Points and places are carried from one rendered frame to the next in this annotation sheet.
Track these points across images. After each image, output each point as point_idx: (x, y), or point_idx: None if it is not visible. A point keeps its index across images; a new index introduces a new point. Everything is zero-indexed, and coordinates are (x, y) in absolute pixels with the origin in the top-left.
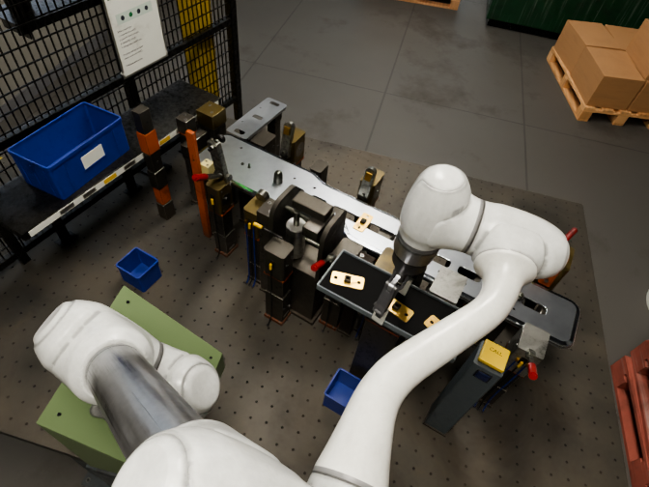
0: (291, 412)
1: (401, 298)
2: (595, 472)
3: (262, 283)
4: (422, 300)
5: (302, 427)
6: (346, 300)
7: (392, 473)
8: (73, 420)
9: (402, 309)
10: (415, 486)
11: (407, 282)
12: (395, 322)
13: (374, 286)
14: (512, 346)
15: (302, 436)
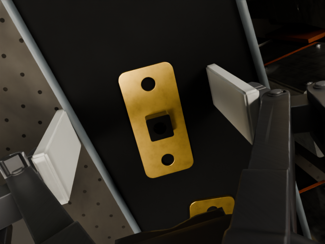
0: (7, 24)
1: (200, 103)
2: None
3: None
4: (249, 144)
5: (13, 53)
6: (1, 0)
7: (89, 160)
8: None
9: (169, 140)
10: (104, 181)
11: (239, 121)
12: (121, 160)
13: (152, 8)
14: (320, 214)
15: (7, 64)
